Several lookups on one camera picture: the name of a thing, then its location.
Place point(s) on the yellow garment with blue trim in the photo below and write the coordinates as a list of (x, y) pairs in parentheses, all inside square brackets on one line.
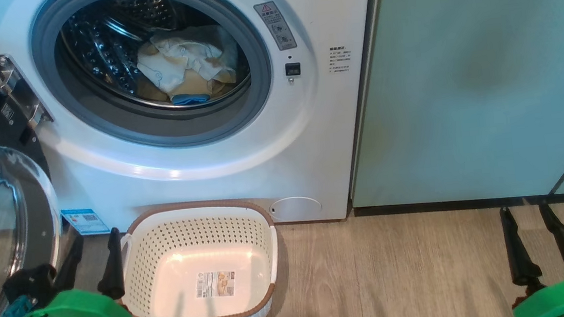
[(191, 98)]

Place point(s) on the round white filter cover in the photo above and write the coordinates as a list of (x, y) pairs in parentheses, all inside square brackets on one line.
[(297, 209)]

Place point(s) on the basket product label sticker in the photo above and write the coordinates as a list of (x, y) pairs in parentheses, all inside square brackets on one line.
[(215, 284)]

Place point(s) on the grey warning sticker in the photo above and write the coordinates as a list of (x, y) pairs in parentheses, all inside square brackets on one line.
[(275, 26)]

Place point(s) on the white front-load washing machine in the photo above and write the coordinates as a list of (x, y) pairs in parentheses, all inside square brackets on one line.
[(212, 186)]

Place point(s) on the small black text label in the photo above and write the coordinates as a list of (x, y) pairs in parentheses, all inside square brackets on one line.
[(339, 60)]

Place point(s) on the blue energy label sticker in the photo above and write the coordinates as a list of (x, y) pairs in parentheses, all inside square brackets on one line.
[(85, 222)]

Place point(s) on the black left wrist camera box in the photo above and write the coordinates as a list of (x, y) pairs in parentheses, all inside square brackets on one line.
[(30, 283)]

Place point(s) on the cream basket with brown rim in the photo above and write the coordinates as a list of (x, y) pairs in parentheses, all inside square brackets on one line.
[(148, 275)]

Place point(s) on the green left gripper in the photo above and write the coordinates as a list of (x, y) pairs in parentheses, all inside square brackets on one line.
[(84, 308)]

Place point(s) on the stainless steel washing machine drum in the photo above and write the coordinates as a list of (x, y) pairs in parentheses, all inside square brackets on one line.
[(96, 52)]

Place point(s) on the black cabinet plinth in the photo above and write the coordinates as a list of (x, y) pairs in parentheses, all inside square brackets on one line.
[(447, 206)]

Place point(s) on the metal door hinge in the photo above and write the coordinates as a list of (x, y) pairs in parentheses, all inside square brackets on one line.
[(21, 85)]

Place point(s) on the black door latch socket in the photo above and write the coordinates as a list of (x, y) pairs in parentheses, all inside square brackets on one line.
[(293, 69)]

